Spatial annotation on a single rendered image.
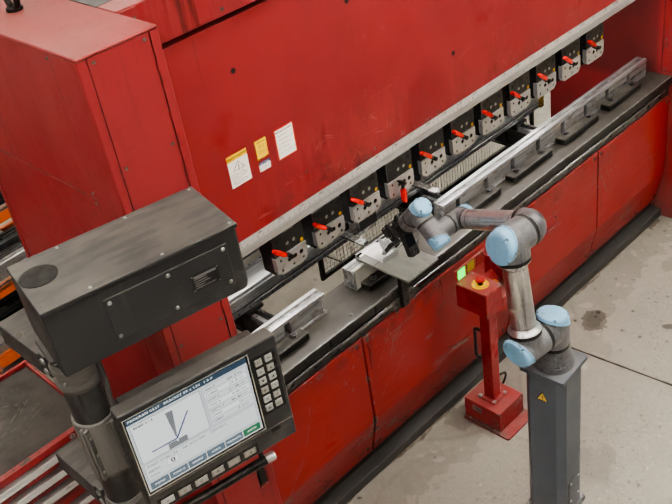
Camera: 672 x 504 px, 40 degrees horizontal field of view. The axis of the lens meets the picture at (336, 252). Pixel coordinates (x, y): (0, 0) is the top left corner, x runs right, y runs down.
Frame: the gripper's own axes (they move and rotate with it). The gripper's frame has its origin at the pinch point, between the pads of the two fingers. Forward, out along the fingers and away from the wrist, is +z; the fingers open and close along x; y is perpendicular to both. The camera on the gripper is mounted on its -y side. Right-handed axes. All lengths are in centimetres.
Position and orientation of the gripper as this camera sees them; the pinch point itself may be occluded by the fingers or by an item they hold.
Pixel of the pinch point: (390, 250)
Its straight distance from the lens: 360.2
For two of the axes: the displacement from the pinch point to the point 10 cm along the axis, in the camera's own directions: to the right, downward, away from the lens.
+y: -5.9, -7.9, 1.6
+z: -3.2, 4.1, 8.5
